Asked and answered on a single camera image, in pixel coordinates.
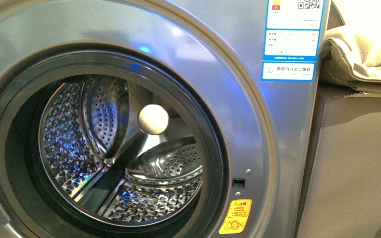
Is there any grey front-load washing machine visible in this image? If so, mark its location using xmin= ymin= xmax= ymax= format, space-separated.
xmin=0 ymin=0 xmax=331 ymax=238

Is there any steel washer drum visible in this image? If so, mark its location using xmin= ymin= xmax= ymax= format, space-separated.
xmin=38 ymin=74 xmax=203 ymax=227

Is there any orange warning sticker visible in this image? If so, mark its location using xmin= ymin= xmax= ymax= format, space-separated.
xmin=218 ymin=199 xmax=253 ymax=235

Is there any blue white energy label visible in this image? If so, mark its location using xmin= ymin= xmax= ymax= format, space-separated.
xmin=262 ymin=0 xmax=324 ymax=81

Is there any grey sofa side panel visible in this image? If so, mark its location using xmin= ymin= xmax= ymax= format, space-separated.
xmin=294 ymin=84 xmax=381 ymax=238

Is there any beige cushion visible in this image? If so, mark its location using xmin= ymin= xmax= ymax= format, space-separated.
xmin=319 ymin=0 xmax=381 ymax=96

